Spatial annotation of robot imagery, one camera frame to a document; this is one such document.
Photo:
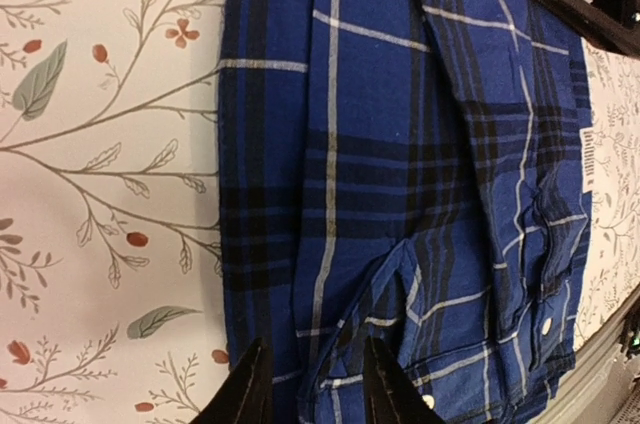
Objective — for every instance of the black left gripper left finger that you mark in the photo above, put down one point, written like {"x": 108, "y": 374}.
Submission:
{"x": 246, "y": 395}

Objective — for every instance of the floral patterned table mat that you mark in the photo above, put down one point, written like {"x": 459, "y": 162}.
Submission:
{"x": 112, "y": 298}

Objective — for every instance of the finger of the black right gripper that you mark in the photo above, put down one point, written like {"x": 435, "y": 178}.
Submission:
{"x": 611, "y": 25}

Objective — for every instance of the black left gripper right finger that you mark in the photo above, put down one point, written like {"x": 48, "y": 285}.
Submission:
{"x": 389, "y": 395}

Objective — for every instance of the dark blue plaid shirt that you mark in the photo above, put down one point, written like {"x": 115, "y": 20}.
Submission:
{"x": 408, "y": 170}

